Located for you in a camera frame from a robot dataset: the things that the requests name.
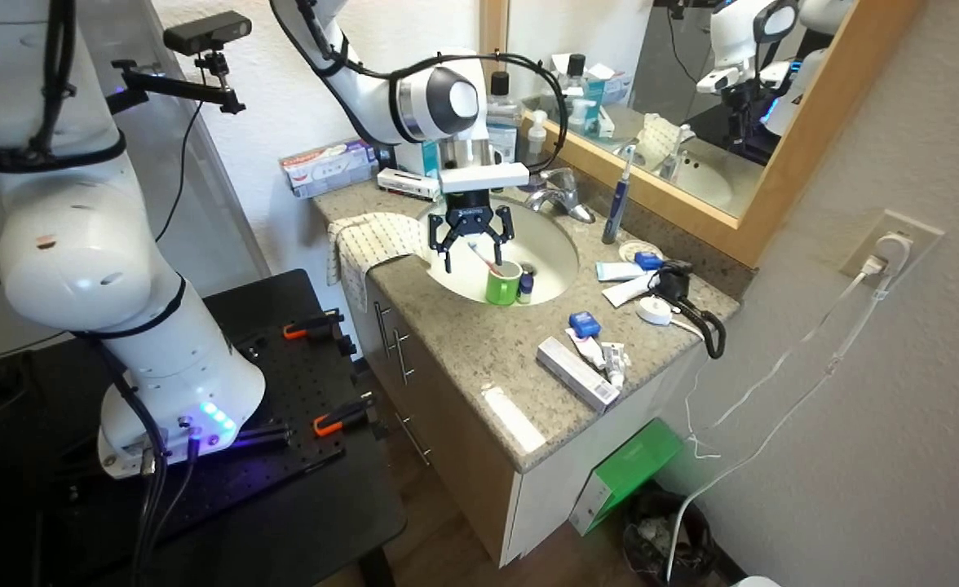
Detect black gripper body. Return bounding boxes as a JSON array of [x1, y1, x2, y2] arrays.
[[445, 190, 508, 242]]

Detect green mug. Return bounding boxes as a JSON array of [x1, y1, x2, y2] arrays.
[[484, 259, 524, 311]]

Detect white sink basin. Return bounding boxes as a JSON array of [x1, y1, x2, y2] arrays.
[[425, 198, 585, 311]]

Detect white lying tube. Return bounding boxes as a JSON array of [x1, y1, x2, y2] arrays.
[[372, 166, 445, 204]]

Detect white folded towel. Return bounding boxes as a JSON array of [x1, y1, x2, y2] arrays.
[[329, 209, 432, 286]]

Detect blue mouthwash bottle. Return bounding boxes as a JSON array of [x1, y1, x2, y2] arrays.
[[484, 69, 530, 171]]

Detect small clear soap bottle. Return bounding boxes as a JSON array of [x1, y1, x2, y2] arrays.
[[522, 109, 556, 171]]

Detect blue electric toothbrush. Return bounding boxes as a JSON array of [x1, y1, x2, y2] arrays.
[[602, 143, 641, 247]]

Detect white tube blue cap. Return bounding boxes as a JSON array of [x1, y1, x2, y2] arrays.
[[592, 247, 668, 286]]

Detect white tissue box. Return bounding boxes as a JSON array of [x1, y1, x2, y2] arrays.
[[276, 138, 378, 203]]

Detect white flat squeeze tube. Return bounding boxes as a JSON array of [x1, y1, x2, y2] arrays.
[[602, 272, 661, 314]]

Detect orange black clamp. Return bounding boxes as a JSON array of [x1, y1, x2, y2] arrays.
[[310, 392, 383, 442], [281, 311, 342, 346]]

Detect white toothpaste box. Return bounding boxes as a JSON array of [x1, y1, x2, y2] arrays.
[[532, 336, 624, 413]]

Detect crumpled white toothpaste tube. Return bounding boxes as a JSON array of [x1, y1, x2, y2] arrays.
[[568, 324, 633, 388]]

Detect white round container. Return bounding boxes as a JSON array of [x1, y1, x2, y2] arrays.
[[633, 294, 678, 329]]

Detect black hair trimmer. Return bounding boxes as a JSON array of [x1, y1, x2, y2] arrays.
[[652, 265, 727, 362]]

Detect wooden vanity cabinet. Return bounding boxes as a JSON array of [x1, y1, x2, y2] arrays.
[[360, 272, 682, 569]]

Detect green cardboard box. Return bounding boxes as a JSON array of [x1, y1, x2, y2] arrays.
[[570, 418, 690, 535]]

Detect black robot table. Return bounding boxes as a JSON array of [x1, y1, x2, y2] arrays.
[[0, 268, 412, 587]]

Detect wooden framed mirror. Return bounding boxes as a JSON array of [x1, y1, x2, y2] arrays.
[[478, 0, 924, 272]]

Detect black trash bin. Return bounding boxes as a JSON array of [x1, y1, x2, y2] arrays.
[[607, 486, 747, 587]]

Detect white charger plug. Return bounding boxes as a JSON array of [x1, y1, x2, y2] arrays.
[[868, 228, 915, 276]]

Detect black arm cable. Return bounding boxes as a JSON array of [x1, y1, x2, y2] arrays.
[[268, 0, 570, 173]]

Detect black camera cable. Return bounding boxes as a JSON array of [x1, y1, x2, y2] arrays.
[[146, 99, 207, 251]]

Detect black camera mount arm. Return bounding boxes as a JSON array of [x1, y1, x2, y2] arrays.
[[101, 46, 253, 116]]

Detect black exterior camera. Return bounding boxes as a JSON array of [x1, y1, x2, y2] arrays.
[[161, 9, 255, 54]]

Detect thin white cable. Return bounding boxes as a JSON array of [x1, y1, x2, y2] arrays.
[[682, 259, 877, 459]]

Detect white charger cable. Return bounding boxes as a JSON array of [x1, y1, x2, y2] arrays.
[[659, 265, 896, 587]]

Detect black base cable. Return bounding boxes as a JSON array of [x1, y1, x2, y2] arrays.
[[108, 355, 207, 587]]

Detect white wall outlet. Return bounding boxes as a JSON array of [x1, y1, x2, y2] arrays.
[[840, 204, 947, 286]]

